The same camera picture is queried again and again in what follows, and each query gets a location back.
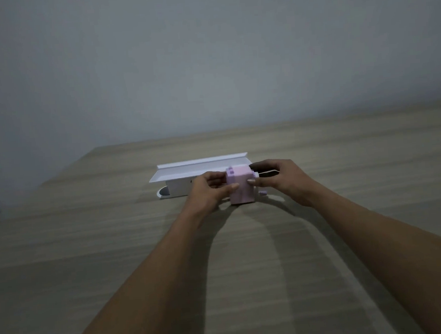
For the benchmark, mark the person's right hand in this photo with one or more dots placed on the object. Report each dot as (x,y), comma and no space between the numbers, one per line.
(286,183)

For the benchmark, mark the person's left hand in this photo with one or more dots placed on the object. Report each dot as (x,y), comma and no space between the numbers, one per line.
(204,197)

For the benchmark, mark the person's left middle finger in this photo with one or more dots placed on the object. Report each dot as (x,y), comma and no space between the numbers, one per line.
(217,181)

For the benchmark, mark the person's left thumb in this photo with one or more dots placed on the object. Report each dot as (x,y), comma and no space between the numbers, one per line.
(229,190)

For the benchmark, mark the person's right thumb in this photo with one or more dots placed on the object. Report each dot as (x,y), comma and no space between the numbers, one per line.
(258,182)

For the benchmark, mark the pink pencil sharpener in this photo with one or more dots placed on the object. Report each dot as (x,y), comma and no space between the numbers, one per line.
(242,185)

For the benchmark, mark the person's left forearm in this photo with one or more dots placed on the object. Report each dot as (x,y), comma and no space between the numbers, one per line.
(146,287)

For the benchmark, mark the person's right forearm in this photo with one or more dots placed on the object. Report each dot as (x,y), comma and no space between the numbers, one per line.
(392,258)

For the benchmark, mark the white open cardboard box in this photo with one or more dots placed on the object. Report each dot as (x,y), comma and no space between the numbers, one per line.
(191,174)

